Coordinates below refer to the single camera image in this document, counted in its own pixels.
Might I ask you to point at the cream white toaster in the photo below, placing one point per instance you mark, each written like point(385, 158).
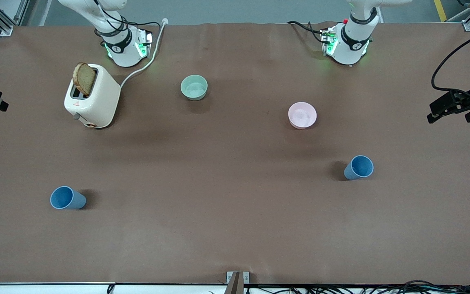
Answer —
point(100, 102)

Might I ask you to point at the metal bracket with post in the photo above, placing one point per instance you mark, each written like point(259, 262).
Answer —
point(235, 281)

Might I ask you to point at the pink bowl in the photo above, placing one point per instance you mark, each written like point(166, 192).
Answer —
point(302, 115)

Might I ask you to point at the blue plastic cup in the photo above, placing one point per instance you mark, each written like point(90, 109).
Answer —
point(359, 167)
point(65, 198)

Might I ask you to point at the brown table mat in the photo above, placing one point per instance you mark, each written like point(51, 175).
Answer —
point(235, 204)

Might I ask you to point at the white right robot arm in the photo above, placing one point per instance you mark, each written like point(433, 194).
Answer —
point(125, 53)

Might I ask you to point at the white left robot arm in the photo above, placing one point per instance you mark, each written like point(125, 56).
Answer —
point(349, 49)

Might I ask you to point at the mint green bowl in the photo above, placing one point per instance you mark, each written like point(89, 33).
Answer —
point(194, 87)

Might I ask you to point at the brown bread slice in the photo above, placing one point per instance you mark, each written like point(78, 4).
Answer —
point(84, 78)

